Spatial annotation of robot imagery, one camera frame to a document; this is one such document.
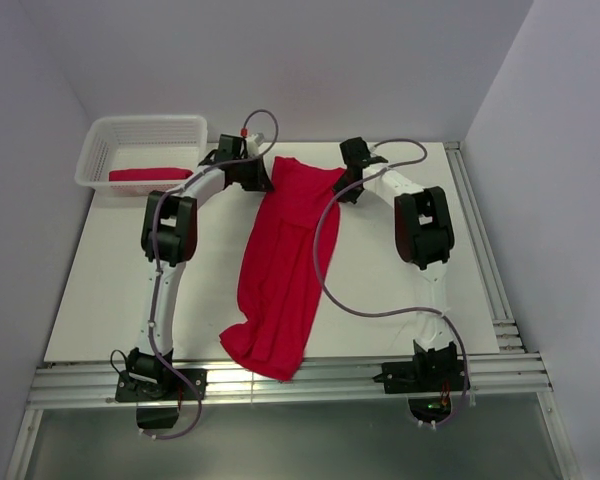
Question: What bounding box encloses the red t shirt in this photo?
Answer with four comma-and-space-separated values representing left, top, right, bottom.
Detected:
108, 167, 192, 182
219, 157, 344, 382

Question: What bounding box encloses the rolled red t shirt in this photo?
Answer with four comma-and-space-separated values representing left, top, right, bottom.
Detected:
108, 167, 192, 182

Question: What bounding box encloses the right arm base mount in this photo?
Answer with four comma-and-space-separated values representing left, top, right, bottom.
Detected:
373, 354, 471, 427

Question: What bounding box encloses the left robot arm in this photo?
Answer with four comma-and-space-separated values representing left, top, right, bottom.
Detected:
115, 129, 273, 402

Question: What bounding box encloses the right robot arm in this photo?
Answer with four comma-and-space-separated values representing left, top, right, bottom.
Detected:
330, 137, 470, 395

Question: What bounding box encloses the white plastic basket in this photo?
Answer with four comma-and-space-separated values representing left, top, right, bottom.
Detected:
75, 115, 208, 197

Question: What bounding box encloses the aluminium right rail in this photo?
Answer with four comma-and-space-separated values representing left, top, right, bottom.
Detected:
444, 142, 526, 354

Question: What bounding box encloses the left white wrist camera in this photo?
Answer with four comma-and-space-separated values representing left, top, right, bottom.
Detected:
245, 132, 265, 157

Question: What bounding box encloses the aluminium front rail frame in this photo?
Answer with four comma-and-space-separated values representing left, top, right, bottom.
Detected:
6, 352, 582, 479

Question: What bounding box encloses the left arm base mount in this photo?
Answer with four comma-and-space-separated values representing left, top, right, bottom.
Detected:
114, 368, 207, 431

